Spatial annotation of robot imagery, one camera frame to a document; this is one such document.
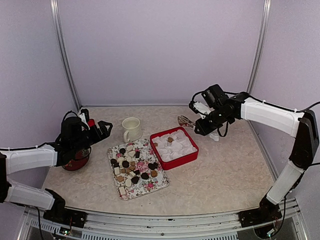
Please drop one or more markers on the white rectangular chocolate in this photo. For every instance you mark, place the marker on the white rectangular chocolate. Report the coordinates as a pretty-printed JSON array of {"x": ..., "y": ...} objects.
[{"x": 122, "y": 191}]

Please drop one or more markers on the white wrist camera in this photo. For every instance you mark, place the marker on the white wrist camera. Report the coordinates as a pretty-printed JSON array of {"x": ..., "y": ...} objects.
[
  {"x": 199, "y": 108},
  {"x": 84, "y": 115}
]

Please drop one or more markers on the dark round fluted chocolate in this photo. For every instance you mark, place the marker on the dark round fluted chocolate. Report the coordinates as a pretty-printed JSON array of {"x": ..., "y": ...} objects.
[{"x": 122, "y": 150}]

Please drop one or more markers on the red box with paper cups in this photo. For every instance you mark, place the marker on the red box with paper cups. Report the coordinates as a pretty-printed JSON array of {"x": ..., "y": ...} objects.
[{"x": 181, "y": 151}]

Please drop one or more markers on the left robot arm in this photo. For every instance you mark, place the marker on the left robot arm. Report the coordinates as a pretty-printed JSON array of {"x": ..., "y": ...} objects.
[{"x": 45, "y": 155}]

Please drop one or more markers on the white round chocolate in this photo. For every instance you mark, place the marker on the white round chocolate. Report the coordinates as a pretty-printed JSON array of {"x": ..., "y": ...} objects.
[{"x": 129, "y": 148}]

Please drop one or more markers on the aluminium frame post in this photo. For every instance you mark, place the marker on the aluminium frame post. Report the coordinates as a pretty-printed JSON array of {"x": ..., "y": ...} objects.
[
  {"x": 260, "y": 44},
  {"x": 54, "y": 6}
]

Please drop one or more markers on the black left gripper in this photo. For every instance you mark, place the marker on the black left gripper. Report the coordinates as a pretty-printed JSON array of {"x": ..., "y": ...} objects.
[{"x": 105, "y": 133}]

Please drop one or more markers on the floral rectangular tray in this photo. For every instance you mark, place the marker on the floral rectangular tray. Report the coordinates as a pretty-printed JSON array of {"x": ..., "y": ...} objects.
[{"x": 147, "y": 167}]

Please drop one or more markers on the metal tongs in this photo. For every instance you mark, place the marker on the metal tongs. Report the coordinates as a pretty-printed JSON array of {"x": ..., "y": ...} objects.
[{"x": 185, "y": 122}]

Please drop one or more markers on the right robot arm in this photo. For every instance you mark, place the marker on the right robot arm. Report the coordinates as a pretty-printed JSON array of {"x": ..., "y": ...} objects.
[{"x": 299, "y": 124}]

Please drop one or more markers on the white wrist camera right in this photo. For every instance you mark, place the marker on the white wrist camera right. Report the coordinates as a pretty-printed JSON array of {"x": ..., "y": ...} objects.
[{"x": 199, "y": 108}]

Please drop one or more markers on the left aluminium frame post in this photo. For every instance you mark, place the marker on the left aluminium frame post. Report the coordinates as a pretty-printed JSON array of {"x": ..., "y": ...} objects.
[{"x": 54, "y": 6}]

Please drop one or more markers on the right aluminium frame post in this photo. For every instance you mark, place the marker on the right aluminium frame post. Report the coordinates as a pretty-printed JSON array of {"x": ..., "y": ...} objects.
[{"x": 260, "y": 44}]

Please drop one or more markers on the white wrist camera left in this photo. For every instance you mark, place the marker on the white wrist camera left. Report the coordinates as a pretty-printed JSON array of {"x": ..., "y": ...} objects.
[{"x": 84, "y": 115}]

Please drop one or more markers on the red floral vase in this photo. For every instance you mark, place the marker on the red floral vase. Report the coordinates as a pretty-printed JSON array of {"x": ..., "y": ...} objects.
[{"x": 81, "y": 159}]

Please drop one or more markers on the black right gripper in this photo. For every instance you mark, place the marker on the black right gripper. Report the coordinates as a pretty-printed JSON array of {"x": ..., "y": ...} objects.
[{"x": 204, "y": 130}]

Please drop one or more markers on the aluminium front rail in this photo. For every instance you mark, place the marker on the aluminium front rail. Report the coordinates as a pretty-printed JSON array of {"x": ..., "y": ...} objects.
[{"x": 215, "y": 226}]

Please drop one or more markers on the white ribbed ceramic mug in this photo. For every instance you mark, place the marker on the white ribbed ceramic mug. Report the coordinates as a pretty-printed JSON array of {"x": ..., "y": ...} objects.
[{"x": 132, "y": 129}]

